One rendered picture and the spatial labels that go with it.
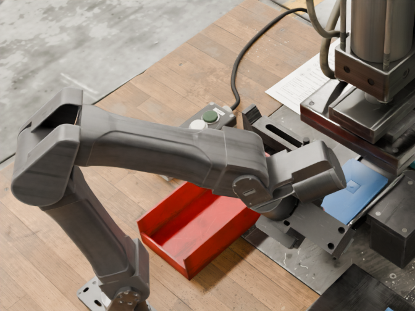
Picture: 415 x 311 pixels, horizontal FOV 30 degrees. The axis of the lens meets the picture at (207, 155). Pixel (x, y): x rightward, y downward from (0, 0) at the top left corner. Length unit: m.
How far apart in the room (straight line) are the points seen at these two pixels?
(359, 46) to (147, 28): 2.29
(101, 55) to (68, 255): 1.90
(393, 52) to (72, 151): 0.42
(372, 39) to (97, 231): 0.43
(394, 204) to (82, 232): 0.49
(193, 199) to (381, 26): 0.53
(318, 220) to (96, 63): 2.20
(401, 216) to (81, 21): 2.37
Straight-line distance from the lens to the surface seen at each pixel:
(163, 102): 1.56
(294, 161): 0.99
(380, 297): 1.22
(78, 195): 0.98
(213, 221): 1.33
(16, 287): 1.35
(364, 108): 1.10
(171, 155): 0.92
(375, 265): 1.28
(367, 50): 1.02
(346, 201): 1.23
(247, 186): 0.95
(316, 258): 1.28
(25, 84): 3.16
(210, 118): 1.46
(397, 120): 1.12
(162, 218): 1.33
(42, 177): 0.93
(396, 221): 1.22
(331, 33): 1.09
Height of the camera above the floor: 1.95
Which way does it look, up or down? 47 degrees down
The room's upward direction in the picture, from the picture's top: 10 degrees counter-clockwise
